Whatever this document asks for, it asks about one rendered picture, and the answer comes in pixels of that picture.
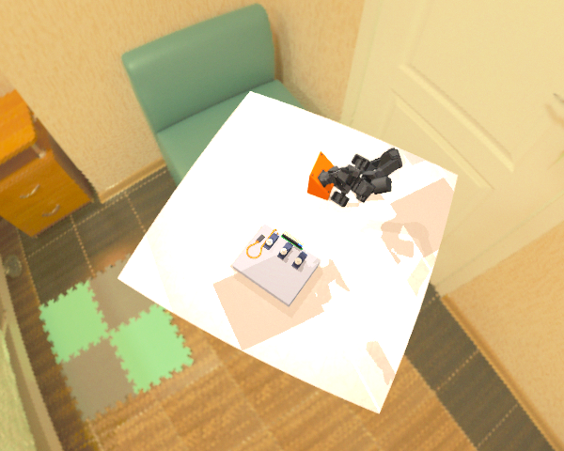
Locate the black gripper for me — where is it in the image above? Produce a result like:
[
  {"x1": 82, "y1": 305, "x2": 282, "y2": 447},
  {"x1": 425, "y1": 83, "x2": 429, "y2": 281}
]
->
[{"x1": 331, "y1": 153, "x2": 370, "y2": 208}]

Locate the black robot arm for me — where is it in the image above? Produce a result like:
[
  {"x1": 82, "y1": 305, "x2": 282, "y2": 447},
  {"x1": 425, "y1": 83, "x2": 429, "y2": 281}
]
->
[{"x1": 318, "y1": 148, "x2": 403, "y2": 204}]

